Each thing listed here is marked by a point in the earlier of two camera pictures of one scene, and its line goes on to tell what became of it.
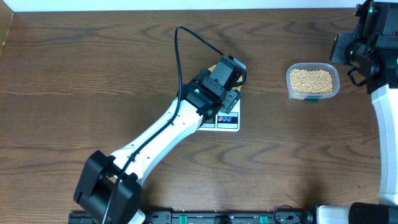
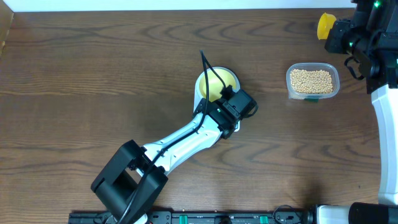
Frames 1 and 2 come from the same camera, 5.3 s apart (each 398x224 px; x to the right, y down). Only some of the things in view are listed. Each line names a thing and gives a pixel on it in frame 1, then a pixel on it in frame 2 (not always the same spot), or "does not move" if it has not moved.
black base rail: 214,217 does not move
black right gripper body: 339,54 → 338,40
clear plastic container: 312,80 does not move
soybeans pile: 308,81 does not move
